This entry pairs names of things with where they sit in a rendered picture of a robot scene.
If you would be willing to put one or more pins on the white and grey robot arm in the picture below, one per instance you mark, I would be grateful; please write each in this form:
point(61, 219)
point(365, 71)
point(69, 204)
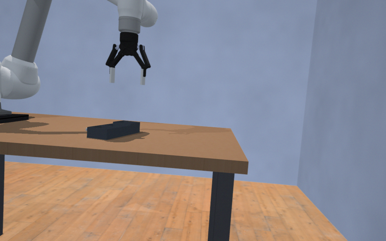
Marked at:
point(19, 74)

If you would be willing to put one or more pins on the dark grey rack of bins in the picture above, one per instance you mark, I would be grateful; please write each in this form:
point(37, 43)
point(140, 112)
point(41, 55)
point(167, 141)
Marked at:
point(114, 130)

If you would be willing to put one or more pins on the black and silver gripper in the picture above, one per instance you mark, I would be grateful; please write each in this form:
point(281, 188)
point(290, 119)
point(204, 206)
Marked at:
point(128, 46)

